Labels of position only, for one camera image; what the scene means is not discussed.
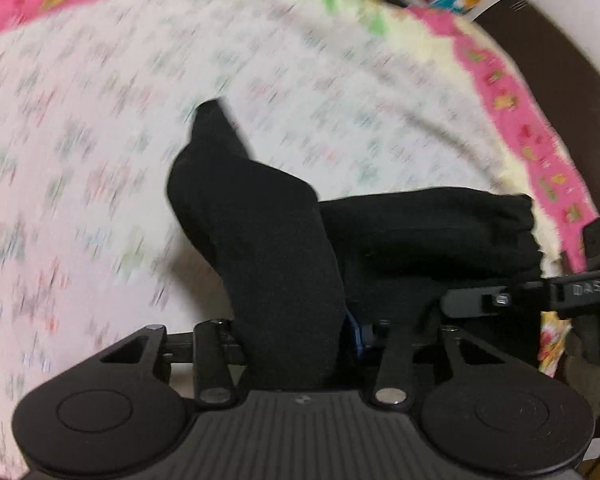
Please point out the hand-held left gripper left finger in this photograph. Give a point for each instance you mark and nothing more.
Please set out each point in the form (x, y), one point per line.
(212, 355)

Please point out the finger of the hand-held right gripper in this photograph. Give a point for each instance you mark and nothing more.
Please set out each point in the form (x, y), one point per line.
(472, 301)

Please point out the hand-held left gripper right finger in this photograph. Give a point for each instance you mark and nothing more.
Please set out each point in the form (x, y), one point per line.
(397, 360)

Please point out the person's right hand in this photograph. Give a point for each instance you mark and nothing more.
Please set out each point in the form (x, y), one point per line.
(585, 367)

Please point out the yellow pink printed cloth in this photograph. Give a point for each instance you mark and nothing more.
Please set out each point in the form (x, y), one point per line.
(551, 340)

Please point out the floral bed sheet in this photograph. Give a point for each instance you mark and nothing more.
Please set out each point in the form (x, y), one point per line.
(105, 160)

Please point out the pink and cream printed blanket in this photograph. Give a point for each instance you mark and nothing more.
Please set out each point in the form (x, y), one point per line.
(520, 125)

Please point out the black pants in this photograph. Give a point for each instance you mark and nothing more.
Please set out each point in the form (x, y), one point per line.
(280, 240)

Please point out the dark brown wooden furniture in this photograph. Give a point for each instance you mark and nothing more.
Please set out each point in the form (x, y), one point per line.
(570, 60)

